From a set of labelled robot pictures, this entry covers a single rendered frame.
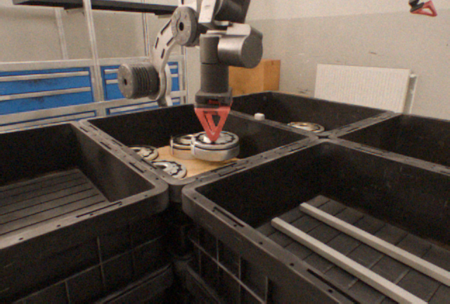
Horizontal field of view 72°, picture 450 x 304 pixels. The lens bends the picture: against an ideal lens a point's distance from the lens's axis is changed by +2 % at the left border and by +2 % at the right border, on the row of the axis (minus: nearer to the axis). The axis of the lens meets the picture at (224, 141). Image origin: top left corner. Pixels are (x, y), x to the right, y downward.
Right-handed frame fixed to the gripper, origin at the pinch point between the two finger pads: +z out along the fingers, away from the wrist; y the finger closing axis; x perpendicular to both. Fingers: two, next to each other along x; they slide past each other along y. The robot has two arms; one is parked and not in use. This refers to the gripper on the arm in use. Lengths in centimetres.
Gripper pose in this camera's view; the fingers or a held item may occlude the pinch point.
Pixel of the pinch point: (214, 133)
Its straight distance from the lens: 65.0
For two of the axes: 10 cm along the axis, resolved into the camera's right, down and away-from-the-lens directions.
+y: 0.9, -3.4, 9.4
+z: -0.1, 9.4, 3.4
